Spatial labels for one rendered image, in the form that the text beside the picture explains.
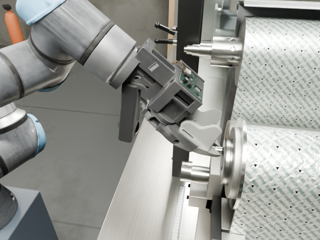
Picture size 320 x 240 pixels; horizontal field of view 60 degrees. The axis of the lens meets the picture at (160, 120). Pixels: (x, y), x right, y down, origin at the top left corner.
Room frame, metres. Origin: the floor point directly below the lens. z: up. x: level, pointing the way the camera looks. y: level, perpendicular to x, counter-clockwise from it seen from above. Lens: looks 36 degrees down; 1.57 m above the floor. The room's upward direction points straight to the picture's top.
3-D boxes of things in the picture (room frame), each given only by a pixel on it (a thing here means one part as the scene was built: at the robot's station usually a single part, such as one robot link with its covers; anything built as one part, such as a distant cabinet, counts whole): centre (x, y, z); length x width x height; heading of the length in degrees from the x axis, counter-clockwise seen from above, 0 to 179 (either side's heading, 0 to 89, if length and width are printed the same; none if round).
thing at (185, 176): (0.37, -0.05, 1.18); 0.04 x 0.02 x 0.04; 170
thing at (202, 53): (0.58, -0.08, 1.34); 0.06 x 0.03 x 0.03; 80
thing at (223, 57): (0.57, -0.14, 1.34); 0.06 x 0.06 x 0.06; 80
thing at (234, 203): (0.32, -0.12, 1.25); 0.15 x 0.01 x 0.15; 170
